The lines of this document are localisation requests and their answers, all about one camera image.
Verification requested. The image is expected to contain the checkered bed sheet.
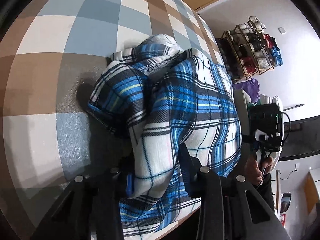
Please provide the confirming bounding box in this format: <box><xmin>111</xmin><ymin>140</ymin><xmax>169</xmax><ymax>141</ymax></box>
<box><xmin>1</xmin><ymin>0</ymin><xmax>222</xmax><ymax>239</ymax></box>

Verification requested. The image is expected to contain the person's right hand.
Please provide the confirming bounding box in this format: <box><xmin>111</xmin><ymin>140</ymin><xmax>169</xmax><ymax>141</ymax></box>
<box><xmin>245</xmin><ymin>154</ymin><xmax>274</xmax><ymax>185</ymax></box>

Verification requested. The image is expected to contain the blue white plaid shirt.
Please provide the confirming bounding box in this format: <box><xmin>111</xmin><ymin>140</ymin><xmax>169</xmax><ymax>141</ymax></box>
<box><xmin>87</xmin><ymin>34</ymin><xmax>241</xmax><ymax>239</ymax></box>

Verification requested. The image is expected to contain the purple bag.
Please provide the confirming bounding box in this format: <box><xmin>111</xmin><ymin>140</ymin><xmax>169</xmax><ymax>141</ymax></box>
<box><xmin>233</xmin><ymin>78</ymin><xmax>260</xmax><ymax>102</ymax></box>

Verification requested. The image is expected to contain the grey storage box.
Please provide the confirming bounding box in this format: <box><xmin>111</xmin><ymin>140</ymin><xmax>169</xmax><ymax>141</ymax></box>
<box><xmin>233</xmin><ymin>89</ymin><xmax>251</xmax><ymax>135</ymax></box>

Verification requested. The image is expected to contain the wooden shoe rack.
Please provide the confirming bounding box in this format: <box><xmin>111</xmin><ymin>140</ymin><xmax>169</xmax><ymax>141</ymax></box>
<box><xmin>216</xmin><ymin>16</ymin><xmax>283</xmax><ymax>83</ymax></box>

